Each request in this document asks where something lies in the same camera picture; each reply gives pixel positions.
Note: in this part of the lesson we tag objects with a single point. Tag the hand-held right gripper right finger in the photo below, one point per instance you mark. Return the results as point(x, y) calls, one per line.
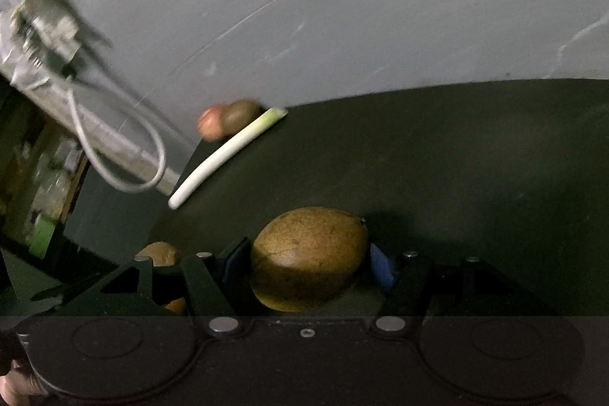
point(382, 269)

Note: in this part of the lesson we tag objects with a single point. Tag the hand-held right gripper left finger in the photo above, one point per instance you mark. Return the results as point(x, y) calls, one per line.
point(235, 261)

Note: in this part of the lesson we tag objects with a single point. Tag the yellow-green mango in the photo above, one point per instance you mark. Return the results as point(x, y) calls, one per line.
point(309, 258)

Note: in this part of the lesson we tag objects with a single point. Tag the person's left hand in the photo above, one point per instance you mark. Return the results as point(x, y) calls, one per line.
point(19, 384)

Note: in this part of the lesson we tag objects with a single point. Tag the small tan round fruit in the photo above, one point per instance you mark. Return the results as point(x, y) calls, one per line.
point(159, 253)

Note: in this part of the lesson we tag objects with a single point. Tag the white leek stalk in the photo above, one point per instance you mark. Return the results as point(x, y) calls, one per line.
point(223, 154)

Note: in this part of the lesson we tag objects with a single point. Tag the brown kiwi fruit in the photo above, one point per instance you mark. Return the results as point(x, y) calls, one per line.
point(241, 116)

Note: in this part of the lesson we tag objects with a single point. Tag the green box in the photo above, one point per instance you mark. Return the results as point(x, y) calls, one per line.
point(42, 237)

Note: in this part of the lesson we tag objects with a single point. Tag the cluttered shelf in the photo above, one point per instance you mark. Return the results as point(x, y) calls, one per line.
point(28, 177)

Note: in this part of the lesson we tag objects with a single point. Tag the white electrical box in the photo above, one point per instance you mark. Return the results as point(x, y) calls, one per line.
point(47, 30)

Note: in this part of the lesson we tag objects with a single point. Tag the white post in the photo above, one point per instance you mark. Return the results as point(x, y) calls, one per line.
point(109, 130)

